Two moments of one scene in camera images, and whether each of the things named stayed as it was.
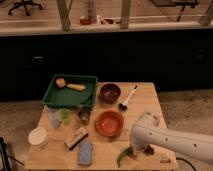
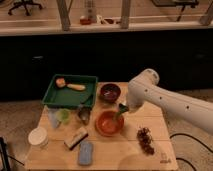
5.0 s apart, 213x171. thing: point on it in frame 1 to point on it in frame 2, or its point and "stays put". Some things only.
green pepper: [129, 151] to [122, 109]
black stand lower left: [5, 157] stays put
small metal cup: [84, 115] stays put
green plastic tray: [70, 92] stays put
